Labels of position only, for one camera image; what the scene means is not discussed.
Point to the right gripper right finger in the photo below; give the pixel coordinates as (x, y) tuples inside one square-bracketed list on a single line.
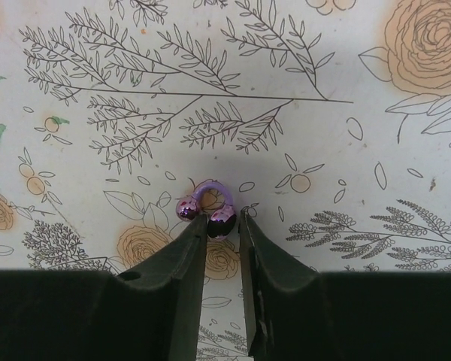
[(295, 313)]

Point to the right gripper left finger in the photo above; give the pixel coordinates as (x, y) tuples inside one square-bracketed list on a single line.
[(150, 312)]

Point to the floral table mat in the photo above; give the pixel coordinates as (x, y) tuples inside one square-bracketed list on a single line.
[(328, 122)]

